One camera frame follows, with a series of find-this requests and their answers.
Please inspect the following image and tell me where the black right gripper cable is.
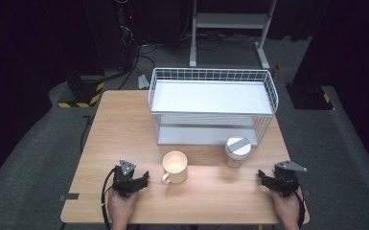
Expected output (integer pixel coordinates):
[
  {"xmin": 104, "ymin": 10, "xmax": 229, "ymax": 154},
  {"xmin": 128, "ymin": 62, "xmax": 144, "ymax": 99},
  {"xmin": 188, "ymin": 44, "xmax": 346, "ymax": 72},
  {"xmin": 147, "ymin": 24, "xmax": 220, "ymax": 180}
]
[{"xmin": 293, "ymin": 188, "xmax": 307, "ymax": 230}]

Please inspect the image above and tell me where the white cup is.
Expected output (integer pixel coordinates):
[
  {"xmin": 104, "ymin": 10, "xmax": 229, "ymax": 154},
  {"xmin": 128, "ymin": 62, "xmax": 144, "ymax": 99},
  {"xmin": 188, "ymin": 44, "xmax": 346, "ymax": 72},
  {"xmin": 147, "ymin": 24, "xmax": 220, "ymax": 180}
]
[{"xmin": 160, "ymin": 150, "xmax": 189, "ymax": 186}]

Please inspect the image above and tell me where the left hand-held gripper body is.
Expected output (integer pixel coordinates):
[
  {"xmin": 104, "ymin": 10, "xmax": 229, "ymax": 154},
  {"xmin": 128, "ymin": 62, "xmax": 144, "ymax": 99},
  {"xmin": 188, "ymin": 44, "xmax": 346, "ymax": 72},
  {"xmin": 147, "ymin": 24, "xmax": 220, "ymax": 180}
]
[{"xmin": 112, "ymin": 159, "xmax": 142, "ymax": 198}]

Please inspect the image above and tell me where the white power adapter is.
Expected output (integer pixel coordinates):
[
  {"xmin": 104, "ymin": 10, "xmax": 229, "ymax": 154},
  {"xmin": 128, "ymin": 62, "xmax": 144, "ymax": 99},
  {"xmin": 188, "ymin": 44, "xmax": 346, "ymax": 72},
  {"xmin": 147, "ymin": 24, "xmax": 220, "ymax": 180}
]
[{"xmin": 137, "ymin": 74, "xmax": 150, "ymax": 90}]

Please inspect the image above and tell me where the glass jar with white lid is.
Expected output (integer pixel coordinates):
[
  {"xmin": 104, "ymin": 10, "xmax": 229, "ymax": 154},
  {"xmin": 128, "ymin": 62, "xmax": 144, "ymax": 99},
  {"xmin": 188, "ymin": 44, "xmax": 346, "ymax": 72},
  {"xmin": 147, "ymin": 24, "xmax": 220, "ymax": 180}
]
[{"xmin": 224, "ymin": 135, "xmax": 253, "ymax": 169}]

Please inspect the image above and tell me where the person's right hand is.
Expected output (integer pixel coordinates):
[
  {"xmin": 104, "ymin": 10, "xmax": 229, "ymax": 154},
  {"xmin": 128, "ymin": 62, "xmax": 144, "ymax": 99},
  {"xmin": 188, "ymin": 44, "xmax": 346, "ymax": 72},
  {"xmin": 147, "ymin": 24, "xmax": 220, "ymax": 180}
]
[{"xmin": 268, "ymin": 186, "xmax": 305, "ymax": 230}]

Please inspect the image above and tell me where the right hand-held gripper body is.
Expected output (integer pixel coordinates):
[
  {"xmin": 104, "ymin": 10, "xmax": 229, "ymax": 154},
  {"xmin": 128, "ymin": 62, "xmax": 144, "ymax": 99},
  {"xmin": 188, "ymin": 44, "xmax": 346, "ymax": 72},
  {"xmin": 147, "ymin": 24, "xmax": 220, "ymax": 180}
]
[{"xmin": 271, "ymin": 160, "xmax": 309, "ymax": 198}]

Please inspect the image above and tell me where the black floor cable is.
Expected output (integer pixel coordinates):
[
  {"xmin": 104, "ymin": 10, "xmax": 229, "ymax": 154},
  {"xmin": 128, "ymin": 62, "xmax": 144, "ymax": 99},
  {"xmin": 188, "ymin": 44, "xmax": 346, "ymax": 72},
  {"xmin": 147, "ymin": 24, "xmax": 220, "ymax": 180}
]
[{"xmin": 117, "ymin": 44, "xmax": 158, "ymax": 91}]

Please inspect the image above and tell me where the dark electronics rack with wires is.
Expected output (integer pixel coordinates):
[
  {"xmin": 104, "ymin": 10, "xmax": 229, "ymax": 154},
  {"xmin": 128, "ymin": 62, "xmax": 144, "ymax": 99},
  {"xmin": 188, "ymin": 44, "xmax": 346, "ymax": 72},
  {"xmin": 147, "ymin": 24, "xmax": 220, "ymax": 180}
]
[{"xmin": 112, "ymin": 0, "xmax": 142, "ymax": 72}]

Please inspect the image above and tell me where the white metal stand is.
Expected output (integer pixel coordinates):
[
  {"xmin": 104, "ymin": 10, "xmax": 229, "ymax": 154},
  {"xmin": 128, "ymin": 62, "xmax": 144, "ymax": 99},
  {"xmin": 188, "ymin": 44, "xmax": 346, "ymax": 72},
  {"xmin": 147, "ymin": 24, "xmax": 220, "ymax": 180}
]
[{"xmin": 189, "ymin": 0, "xmax": 278, "ymax": 70}]

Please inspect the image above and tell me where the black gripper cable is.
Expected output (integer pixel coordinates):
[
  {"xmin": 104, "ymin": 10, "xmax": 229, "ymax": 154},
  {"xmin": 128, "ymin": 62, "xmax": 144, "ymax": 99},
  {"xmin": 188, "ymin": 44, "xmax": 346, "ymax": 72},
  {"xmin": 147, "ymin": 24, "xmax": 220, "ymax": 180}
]
[
  {"xmin": 293, "ymin": 188, "xmax": 307, "ymax": 230},
  {"xmin": 100, "ymin": 167, "xmax": 119, "ymax": 230}
]

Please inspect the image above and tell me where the black yellow striped base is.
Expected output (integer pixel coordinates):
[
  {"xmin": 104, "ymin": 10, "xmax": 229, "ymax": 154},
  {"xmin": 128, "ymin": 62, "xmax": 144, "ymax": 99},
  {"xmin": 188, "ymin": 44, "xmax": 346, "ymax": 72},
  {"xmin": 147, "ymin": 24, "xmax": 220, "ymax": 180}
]
[
  {"xmin": 285, "ymin": 81, "xmax": 335, "ymax": 111},
  {"xmin": 57, "ymin": 74, "xmax": 105, "ymax": 109}
]

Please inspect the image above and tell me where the person's left hand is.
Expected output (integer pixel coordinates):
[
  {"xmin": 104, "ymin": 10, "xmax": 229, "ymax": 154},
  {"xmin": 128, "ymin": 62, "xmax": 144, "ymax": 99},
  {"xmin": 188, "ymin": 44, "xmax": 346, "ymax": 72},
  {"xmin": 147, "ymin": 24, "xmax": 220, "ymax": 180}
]
[{"xmin": 106, "ymin": 187, "xmax": 140, "ymax": 230}]

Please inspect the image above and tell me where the black cable beside table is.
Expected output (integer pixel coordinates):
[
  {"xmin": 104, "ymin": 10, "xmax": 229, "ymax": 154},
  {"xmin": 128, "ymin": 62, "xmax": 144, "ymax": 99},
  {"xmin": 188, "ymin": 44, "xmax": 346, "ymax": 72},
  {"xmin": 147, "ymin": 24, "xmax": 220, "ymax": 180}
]
[{"xmin": 80, "ymin": 114, "xmax": 95, "ymax": 154}]

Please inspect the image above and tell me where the black cable bundle under stand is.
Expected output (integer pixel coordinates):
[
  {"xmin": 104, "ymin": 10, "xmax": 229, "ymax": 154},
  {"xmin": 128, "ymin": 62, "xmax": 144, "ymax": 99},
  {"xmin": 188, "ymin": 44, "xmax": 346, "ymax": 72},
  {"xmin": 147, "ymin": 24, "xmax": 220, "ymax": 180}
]
[{"xmin": 196, "ymin": 31, "xmax": 261, "ymax": 52}]

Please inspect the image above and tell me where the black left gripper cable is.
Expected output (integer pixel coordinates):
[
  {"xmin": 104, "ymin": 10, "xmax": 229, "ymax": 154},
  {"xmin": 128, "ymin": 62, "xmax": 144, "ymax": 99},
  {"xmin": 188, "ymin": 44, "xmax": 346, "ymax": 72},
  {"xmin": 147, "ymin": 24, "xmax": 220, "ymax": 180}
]
[{"xmin": 100, "ymin": 167, "xmax": 119, "ymax": 230}]

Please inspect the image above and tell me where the white wire shelf rack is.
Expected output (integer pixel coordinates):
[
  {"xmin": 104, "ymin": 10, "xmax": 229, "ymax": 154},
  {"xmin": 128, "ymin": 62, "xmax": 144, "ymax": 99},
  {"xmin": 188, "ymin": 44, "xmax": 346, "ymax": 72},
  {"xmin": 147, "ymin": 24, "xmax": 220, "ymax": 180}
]
[{"xmin": 148, "ymin": 66, "xmax": 280, "ymax": 149}]

